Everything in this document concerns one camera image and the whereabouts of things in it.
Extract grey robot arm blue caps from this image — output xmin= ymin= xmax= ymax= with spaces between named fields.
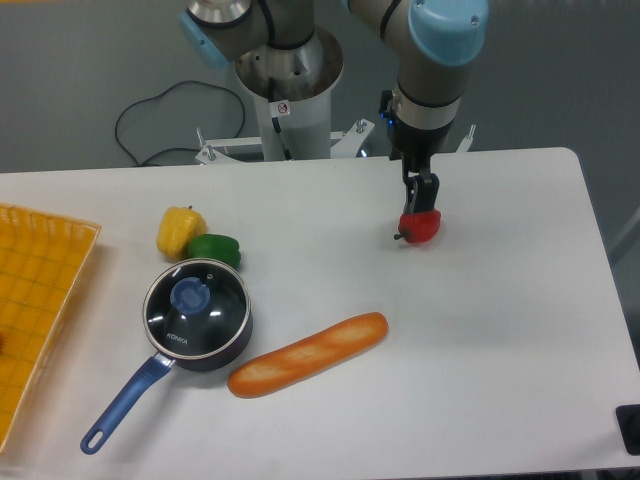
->
xmin=179 ymin=1 xmax=489 ymax=215

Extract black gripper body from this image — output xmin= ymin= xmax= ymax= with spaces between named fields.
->
xmin=388 ymin=119 xmax=453 ymax=173

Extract green bell pepper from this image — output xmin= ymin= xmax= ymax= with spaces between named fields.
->
xmin=187 ymin=234 xmax=242 ymax=269

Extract glass lid blue knob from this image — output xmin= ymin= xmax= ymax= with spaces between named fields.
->
xmin=142 ymin=258 xmax=253 ymax=371

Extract red bell pepper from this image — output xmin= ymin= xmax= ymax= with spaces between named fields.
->
xmin=394 ymin=209 xmax=441 ymax=244

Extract yellow bell pepper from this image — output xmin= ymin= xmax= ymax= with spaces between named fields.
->
xmin=156 ymin=206 xmax=207 ymax=261

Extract black object table corner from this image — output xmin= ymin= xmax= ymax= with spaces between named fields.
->
xmin=615 ymin=404 xmax=640 ymax=456

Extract black cable on floor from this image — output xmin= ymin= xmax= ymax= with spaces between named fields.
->
xmin=114 ymin=80 xmax=247 ymax=167

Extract orange baguette bread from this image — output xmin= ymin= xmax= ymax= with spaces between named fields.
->
xmin=227 ymin=312 xmax=389 ymax=398

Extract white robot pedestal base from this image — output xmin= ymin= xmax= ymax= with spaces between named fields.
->
xmin=194 ymin=24 xmax=477 ymax=165

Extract dark saucepan blue handle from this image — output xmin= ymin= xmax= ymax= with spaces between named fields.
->
xmin=80 ymin=258 xmax=253 ymax=455

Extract yellow woven basket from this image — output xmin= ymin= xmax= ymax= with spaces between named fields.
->
xmin=1 ymin=203 xmax=101 ymax=450

